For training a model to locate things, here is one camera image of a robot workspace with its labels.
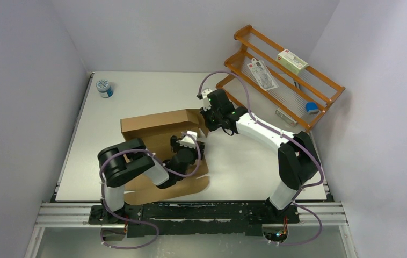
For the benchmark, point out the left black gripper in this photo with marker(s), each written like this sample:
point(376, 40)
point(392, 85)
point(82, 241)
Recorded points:
point(176, 147)

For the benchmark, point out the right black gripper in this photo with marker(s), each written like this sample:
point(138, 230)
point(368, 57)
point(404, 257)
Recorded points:
point(204, 113)

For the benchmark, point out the brown cardboard box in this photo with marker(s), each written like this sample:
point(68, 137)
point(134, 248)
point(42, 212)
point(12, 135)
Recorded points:
point(156, 130)

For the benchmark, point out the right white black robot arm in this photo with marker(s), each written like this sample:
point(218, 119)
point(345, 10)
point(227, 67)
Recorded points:
point(297, 157)

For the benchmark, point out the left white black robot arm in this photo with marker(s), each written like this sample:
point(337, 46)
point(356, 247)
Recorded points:
point(122, 163)

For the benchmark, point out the white green product box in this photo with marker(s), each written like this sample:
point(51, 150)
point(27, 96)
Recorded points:
point(292, 62)

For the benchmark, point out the clear plastic blister package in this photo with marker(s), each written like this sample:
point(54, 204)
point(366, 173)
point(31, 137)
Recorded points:
point(262, 75)

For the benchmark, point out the small silver packaged item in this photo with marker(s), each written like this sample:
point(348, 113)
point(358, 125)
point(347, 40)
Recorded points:
point(284, 116)

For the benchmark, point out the orange wooden rack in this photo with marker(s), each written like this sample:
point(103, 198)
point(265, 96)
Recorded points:
point(294, 91)

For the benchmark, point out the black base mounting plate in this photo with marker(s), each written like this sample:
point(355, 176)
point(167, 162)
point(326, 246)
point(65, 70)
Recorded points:
point(188, 218)

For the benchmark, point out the blue white eraser block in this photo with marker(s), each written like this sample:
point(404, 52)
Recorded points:
point(312, 108)

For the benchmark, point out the small blue white jar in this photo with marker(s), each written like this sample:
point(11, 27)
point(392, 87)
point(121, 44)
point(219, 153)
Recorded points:
point(104, 88)

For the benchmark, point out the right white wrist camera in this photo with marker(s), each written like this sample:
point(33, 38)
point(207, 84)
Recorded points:
point(203, 96)

